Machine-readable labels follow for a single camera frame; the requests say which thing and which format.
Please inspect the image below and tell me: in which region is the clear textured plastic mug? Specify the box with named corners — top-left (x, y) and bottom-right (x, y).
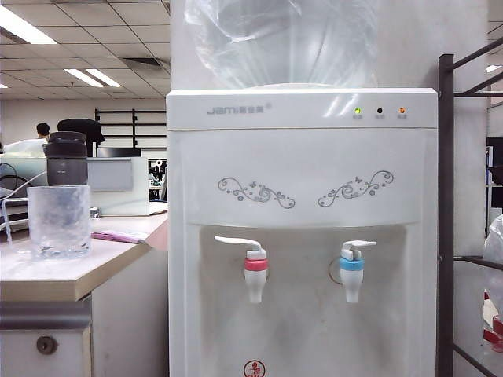
top-left (26, 185), bottom-right (93, 262)

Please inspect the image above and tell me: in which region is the white water dispenser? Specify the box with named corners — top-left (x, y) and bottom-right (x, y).
top-left (165, 88), bottom-right (439, 377)

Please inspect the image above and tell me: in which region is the red-collared hot water tap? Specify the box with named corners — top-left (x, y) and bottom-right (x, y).
top-left (214, 235), bottom-right (270, 304)

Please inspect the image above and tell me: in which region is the white desk partition box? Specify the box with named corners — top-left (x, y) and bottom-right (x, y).
top-left (86, 156), bottom-right (150, 216)

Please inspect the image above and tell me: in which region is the blue-collared cold water tap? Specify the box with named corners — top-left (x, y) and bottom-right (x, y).
top-left (338, 240), bottom-right (377, 303)

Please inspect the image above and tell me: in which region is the plastic-wrapped water jug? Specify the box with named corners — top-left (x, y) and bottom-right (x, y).
top-left (184, 0), bottom-right (379, 90)

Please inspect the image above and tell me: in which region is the white desk cabinet with lock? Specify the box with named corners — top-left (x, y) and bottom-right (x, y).
top-left (0, 296), bottom-right (94, 377)

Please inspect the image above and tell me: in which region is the black monitor behind partition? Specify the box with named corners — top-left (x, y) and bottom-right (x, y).
top-left (97, 147), bottom-right (142, 158)

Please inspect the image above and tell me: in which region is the pink paper sheet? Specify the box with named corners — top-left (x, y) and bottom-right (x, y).
top-left (90, 230), bottom-right (150, 244)

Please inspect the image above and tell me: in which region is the ceiling air vent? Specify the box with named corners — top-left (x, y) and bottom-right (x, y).
top-left (121, 57), bottom-right (171, 71)

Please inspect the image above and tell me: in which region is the black office chair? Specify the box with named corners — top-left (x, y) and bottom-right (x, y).
top-left (57, 117), bottom-right (105, 158)

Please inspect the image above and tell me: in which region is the gray bottle with dark lid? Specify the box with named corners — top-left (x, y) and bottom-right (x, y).
top-left (42, 131), bottom-right (90, 188)

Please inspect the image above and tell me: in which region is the dark metal shelf rack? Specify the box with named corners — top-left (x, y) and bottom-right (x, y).
top-left (438, 35), bottom-right (503, 377)

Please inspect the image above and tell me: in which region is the twin-tube ceiling light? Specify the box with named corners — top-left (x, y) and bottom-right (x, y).
top-left (64, 67), bottom-right (122, 88)

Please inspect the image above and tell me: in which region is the translucent plastic cover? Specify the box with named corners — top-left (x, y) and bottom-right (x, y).
top-left (0, 139), bottom-right (48, 185)

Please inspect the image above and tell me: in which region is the silver flat electronic device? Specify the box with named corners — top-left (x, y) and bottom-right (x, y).
top-left (0, 196), bottom-right (31, 232)

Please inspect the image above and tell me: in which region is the black monitor beside rack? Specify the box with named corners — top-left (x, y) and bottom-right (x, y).
top-left (486, 137), bottom-right (503, 185)

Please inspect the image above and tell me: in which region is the white plastic bag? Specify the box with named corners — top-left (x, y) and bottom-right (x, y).
top-left (483, 214), bottom-right (503, 342)

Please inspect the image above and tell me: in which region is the long ceiling light panel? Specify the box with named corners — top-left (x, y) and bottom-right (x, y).
top-left (0, 5), bottom-right (58, 44)

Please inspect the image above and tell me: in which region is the red packaged item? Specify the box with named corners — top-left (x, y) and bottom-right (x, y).
top-left (482, 290), bottom-right (503, 346)

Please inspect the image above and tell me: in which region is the black wall shelf frame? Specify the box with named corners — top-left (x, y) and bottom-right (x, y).
top-left (94, 108), bottom-right (168, 150)

